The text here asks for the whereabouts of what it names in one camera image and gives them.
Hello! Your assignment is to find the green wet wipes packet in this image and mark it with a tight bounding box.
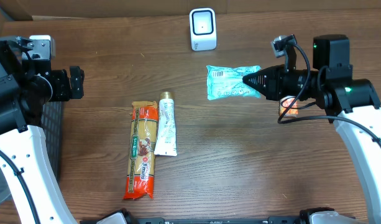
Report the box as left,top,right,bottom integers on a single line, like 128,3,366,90
206,65,261,100

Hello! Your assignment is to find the white tube with gold cap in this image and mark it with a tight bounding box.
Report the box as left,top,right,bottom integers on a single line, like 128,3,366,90
154,91,177,157

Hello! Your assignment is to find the orange spaghetti packet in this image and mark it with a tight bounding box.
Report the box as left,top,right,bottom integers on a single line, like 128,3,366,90
123,101,158,199

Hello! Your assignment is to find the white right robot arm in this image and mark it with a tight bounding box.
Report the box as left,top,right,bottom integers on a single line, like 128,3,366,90
242,34,381,223

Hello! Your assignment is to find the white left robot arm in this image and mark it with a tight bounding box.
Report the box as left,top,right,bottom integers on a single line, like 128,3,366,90
0,41,85,223

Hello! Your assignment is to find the grey mesh plastic basket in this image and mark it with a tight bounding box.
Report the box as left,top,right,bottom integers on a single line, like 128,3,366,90
0,102,64,203

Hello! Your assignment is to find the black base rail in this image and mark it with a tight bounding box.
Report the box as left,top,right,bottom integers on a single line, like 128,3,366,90
80,207,357,224

